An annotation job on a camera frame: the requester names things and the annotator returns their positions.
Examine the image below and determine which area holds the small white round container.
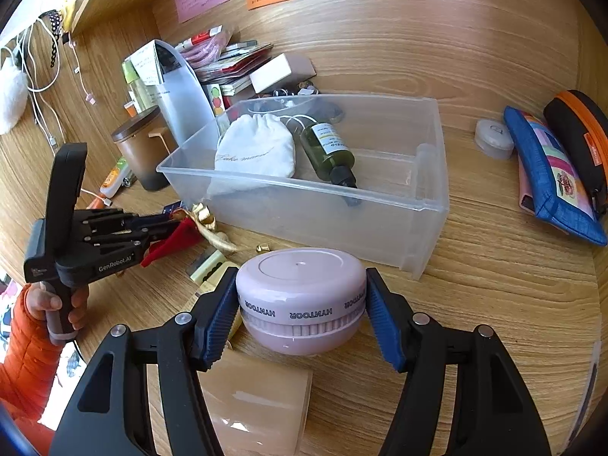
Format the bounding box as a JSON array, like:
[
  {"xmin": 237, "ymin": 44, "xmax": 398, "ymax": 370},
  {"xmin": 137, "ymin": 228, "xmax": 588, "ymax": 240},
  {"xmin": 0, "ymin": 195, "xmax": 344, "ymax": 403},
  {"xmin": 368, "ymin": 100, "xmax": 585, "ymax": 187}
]
[{"xmin": 474, "ymin": 119, "xmax": 516, "ymax": 161}]

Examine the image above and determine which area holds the white drawstring pouch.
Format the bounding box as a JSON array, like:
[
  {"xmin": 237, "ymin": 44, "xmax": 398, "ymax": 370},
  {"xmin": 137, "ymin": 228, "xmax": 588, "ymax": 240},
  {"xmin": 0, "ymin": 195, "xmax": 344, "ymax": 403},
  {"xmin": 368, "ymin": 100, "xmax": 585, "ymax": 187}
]
[{"xmin": 214, "ymin": 113, "xmax": 296, "ymax": 195}]

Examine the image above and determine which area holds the stack of booklets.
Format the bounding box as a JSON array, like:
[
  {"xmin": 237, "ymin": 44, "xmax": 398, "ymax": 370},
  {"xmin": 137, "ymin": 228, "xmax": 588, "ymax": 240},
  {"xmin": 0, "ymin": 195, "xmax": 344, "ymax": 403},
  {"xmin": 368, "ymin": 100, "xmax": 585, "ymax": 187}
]
[{"xmin": 195, "ymin": 43, "xmax": 275, "ymax": 96}]

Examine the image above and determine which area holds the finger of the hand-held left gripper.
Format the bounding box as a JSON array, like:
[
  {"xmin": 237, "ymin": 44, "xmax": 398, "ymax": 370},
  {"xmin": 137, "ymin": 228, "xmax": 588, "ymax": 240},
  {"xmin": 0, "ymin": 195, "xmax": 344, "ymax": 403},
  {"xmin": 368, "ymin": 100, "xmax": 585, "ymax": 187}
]
[
  {"xmin": 78, "ymin": 208, "xmax": 184, "ymax": 234},
  {"xmin": 81, "ymin": 228, "xmax": 177, "ymax": 261}
]

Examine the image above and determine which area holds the person's left forearm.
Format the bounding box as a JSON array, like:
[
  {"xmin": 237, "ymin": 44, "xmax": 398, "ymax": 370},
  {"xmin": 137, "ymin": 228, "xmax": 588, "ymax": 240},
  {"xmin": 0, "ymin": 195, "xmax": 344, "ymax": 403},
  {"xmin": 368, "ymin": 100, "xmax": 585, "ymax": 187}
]
[{"xmin": 0, "ymin": 284, "xmax": 65, "ymax": 438}]

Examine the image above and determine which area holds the clear plastic bin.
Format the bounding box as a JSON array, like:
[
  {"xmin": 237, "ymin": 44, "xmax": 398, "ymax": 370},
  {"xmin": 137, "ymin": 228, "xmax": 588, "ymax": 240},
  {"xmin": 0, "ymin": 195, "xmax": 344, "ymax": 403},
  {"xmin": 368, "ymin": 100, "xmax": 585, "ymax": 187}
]
[{"xmin": 156, "ymin": 94, "xmax": 451, "ymax": 280}]

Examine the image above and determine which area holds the pink round device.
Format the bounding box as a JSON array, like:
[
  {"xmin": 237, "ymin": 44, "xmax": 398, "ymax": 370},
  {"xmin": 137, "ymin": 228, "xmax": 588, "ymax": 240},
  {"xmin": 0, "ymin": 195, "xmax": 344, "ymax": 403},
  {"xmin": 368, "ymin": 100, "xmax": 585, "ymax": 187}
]
[{"xmin": 235, "ymin": 247, "xmax": 369, "ymax": 356}]

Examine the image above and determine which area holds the white fluffy toy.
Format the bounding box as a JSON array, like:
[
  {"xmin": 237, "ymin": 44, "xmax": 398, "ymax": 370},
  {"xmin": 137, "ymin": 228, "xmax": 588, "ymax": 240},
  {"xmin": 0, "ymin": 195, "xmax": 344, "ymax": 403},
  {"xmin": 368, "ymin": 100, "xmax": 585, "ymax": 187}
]
[{"xmin": 0, "ymin": 62, "xmax": 27, "ymax": 135}]

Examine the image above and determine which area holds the red velvet drawstring pouch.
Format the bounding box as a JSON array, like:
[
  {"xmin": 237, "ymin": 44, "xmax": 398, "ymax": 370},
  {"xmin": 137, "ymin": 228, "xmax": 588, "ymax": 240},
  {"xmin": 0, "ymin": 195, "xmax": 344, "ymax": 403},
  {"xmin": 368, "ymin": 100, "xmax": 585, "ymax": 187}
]
[{"xmin": 141, "ymin": 203, "xmax": 238, "ymax": 268}]

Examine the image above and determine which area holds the pale green bottle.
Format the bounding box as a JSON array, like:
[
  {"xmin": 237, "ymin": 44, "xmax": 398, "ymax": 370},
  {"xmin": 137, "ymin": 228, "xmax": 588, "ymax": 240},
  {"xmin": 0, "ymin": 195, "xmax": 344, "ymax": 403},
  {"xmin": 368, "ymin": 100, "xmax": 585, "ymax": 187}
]
[{"xmin": 122, "ymin": 59, "xmax": 144, "ymax": 112}]

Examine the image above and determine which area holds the pile of small trinkets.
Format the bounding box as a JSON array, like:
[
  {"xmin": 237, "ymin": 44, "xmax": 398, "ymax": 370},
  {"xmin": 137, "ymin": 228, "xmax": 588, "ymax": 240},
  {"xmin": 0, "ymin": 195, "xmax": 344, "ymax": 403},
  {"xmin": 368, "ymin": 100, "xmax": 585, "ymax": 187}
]
[{"xmin": 256, "ymin": 82, "xmax": 320, "ymax": 101}]

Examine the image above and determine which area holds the pink charging cable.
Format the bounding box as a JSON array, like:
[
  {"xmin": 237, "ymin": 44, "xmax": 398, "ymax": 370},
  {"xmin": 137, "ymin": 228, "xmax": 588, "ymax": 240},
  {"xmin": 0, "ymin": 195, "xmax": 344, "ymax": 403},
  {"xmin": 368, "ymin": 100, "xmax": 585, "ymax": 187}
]
[{"xmin": 70, "ymin": 35, "xmax": 98, "ymax": 105}]

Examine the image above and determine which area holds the pale yellow packet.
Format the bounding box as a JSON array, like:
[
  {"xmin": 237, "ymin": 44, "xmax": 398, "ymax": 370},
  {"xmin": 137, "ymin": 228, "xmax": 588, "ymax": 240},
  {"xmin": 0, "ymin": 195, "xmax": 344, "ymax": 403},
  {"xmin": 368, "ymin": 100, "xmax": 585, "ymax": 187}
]
[{"xmin": 186, "ymin": 251, "xmax": 243, "ymax": 350}]

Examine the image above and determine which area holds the translucent cream jar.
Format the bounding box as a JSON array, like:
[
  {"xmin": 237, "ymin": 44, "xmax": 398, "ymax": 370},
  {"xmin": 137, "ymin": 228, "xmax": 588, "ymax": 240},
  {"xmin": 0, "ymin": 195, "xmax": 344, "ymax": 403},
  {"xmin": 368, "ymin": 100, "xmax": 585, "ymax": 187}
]
[{"xmin": 197, "ymin": 351, "xmax": 314, "ymax": 456}]

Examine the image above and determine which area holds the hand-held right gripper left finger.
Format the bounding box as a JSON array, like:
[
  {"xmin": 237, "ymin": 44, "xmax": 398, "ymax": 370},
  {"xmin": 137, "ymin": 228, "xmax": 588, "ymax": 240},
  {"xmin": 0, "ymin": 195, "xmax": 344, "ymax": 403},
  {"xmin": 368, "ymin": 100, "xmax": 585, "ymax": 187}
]
[{"xmin": 50, "ymin": 266, "xmax": 241, "ymax": 456}]

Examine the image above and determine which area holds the black orange zip case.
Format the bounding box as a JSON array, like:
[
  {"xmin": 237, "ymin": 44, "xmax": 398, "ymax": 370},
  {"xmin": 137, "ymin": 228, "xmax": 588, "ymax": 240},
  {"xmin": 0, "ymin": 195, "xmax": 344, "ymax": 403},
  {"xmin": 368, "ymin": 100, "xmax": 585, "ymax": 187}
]
[{"xmin": 543, "ymin": 89, "xmax": 608, "ymax": 222}]

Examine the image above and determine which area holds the white cardboard box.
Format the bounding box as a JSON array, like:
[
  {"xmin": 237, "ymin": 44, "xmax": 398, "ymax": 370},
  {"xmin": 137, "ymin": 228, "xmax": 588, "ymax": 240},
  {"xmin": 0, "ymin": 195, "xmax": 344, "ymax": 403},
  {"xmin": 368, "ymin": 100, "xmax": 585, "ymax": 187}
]
[{"xmin": 249, "ymin": 53, "xmax": 318, "ymax": 95}]

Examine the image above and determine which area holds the black dotted headband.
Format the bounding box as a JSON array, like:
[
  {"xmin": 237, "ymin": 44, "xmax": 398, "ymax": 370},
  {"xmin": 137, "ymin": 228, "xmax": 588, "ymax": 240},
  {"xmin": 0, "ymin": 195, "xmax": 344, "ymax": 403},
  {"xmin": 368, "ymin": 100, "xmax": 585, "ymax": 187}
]
[{"xmin": 40, "ymin": 8, "xmax": 66, "ymax": 70}]

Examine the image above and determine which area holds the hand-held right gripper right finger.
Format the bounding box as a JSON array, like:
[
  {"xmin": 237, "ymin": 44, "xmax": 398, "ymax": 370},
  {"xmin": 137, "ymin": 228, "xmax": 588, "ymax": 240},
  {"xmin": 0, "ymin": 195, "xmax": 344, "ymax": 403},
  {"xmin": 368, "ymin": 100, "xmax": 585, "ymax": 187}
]
[{"xmin": 363, "ymin": 267, "xmax": 552, "ymax": 456}]

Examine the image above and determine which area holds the traffic light card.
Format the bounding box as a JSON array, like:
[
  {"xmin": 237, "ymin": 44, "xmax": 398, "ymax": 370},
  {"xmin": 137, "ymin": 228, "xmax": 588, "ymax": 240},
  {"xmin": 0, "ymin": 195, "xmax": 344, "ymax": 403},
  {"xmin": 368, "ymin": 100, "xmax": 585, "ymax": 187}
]
[{"xmin": 206, "ymin": 83, "xmax": 229, "ymax": 117}]

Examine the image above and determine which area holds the white translucent file holder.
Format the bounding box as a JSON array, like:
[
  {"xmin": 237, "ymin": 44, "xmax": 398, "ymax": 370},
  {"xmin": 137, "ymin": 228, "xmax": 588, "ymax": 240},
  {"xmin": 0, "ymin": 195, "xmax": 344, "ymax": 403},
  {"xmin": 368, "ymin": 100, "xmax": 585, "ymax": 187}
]
[{"xmin": 152, "ymin": 40, "xmax": 224, "ymax": 150}]

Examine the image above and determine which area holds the thin wire hoop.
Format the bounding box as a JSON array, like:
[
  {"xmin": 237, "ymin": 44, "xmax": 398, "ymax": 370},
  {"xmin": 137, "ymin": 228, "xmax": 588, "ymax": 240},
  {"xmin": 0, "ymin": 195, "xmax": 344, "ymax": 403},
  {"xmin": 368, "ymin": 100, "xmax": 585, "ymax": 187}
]
[{"xmin": 282, "ymin": 114, "xmax": 318, "ymax": 131}]

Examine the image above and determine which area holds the white paper sheet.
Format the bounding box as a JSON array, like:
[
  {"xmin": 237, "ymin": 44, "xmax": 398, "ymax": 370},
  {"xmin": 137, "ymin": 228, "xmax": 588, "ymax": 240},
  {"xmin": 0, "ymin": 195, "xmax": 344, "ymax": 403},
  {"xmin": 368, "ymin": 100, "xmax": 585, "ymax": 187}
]
[{"xmin": 126, "ymin": 42, "xmax": 165, "ymax": 86}]

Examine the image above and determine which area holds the white charging cable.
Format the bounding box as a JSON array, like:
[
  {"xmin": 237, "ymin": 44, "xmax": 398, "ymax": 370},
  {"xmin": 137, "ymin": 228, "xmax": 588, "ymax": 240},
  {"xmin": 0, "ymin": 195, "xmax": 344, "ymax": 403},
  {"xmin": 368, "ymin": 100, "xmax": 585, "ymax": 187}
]
[{"xmin": 0, "ymin": 24, "xmax": 65, "ymax": 144}]

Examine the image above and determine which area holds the person's left hand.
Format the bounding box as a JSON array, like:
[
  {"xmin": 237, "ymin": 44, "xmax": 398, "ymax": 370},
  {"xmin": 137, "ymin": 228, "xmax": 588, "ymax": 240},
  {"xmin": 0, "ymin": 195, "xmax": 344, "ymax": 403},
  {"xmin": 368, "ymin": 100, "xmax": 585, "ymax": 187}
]
[{"xmin": 25, "ymin": 286, "xmax": 92, "ymax": 332}]

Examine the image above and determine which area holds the pink cord packet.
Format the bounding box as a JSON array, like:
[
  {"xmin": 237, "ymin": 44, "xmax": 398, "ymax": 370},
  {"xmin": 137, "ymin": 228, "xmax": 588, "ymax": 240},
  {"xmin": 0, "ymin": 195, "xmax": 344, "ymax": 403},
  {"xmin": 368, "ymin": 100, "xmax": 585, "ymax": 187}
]
[{"xmin": 178, "ymin": 28, "xmax": 233, "ymax": 65}]

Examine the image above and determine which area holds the white orange plastic item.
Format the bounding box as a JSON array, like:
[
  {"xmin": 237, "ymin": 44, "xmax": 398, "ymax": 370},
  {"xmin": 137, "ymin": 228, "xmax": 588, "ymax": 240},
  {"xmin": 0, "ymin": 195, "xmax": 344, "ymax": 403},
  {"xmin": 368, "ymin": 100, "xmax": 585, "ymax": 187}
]
[{"xmin": 100, "ymin": 157, "xmax": 135, "ymax": 198}]

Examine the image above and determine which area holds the wooden desktop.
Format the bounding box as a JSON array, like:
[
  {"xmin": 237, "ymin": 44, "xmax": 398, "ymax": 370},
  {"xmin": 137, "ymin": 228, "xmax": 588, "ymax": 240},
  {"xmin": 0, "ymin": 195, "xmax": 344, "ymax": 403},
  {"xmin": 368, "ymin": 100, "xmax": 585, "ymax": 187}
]
[{"xmin": 0, "ymin": 5, "xmax": 605, "ymax": 456}]

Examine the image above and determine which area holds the blue patterned pouch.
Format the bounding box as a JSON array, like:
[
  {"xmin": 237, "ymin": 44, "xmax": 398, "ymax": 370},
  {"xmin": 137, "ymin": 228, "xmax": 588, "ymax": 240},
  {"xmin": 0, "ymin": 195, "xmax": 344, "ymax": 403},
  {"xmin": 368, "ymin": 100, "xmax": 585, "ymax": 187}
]
[{"xmin": 503, "ymin": 106, "xmax": 608, "ymax": 247}]

